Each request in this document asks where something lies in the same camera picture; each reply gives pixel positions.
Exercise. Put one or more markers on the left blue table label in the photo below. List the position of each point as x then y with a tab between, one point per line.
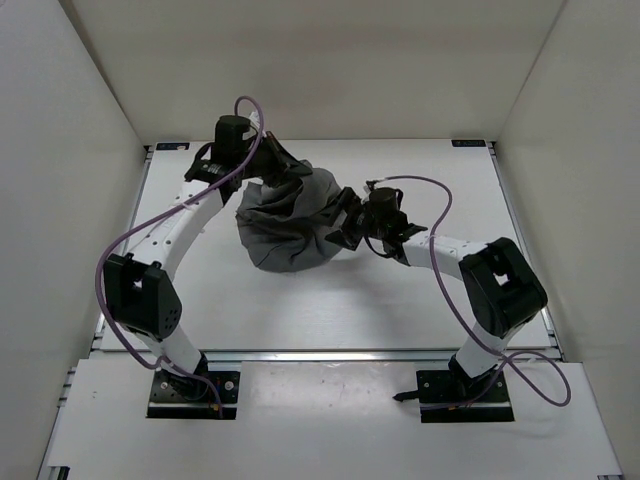
172	146

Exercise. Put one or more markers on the right blue table label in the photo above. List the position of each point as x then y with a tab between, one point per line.
468	143

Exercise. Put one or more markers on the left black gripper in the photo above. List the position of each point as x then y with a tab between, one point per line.
286	161

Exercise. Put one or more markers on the grey pleated skirt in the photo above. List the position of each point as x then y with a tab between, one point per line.
277	226

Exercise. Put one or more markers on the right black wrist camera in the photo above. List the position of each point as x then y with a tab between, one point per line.
384	210

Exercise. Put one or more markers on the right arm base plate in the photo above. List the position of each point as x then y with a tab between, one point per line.
445	398

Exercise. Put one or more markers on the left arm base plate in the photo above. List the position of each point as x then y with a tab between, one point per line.
176	397

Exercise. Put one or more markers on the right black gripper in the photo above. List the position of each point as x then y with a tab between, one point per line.
345	200

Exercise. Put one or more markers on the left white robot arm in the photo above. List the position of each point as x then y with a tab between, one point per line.
135	289

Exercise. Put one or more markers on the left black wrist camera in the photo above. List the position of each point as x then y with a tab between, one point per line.
229	135

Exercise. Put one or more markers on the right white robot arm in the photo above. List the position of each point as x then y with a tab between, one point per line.
503	291

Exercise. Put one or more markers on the blue table label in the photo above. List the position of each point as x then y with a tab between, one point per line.
172	146
468	143

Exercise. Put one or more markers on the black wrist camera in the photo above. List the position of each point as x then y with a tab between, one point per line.
384	210
229	135

